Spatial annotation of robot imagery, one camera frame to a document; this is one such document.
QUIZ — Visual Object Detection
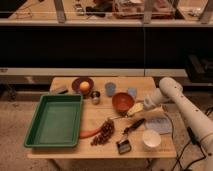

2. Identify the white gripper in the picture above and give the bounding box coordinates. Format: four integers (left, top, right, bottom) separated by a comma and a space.
127, 95, 160, 116

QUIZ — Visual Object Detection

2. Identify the grey sponge block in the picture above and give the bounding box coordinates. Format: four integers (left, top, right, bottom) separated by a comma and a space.
53, 85, 68, 94

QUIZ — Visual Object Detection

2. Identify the bunch of red grapes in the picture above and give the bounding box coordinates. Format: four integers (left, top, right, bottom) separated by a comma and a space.
91, 120, 115, 146

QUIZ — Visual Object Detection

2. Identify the light blue cup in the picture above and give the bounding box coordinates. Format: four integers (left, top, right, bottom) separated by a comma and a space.
127, 87, 137, 98

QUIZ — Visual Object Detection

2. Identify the red bowl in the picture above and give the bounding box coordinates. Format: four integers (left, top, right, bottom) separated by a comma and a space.
112, 92, 135, 112

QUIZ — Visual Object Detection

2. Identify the wooden table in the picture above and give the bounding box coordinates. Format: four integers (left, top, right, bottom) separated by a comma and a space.
27, 77, 176, 159

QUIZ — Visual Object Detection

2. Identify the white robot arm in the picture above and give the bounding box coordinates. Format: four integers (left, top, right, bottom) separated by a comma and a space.
127, 77, 213, 149

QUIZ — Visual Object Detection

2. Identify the small metal cup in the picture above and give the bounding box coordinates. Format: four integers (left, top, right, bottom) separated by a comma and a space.
91, 91, 100, 105

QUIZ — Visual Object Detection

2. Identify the black handled brush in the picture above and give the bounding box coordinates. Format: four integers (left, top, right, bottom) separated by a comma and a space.
116, 118, 145, 155

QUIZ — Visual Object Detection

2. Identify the orange carrot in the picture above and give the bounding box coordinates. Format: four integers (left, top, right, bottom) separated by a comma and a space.
79, 128, 101, 139

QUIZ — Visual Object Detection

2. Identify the silver fork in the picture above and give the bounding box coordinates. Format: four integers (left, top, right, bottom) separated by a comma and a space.
107, 114, 129, 120

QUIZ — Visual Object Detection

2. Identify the green plastic tray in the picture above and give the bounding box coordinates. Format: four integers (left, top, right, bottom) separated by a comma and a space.
24, 94, 83, 148

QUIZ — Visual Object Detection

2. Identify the orange fruit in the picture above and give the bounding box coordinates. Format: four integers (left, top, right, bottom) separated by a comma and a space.
79, 81, 90, 91

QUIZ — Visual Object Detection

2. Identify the dark red plate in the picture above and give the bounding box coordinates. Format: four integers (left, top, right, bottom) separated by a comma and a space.
72, 77, 94, 95

